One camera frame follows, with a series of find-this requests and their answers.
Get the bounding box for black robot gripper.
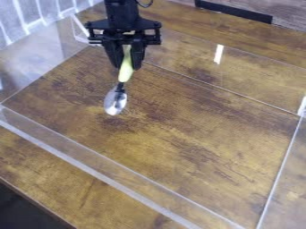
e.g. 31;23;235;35
86;0;162;71

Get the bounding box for green handled metal spoon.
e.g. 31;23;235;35
104;45;134;115

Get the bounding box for black bar at table edge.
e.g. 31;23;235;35
195;0;273;24

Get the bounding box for clear acrylic triangular bracket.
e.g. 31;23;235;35
71;15;90;45

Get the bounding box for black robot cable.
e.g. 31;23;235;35
135;0;155;9

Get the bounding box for clear acrylic tray enclosure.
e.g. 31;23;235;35
0;18;306;229

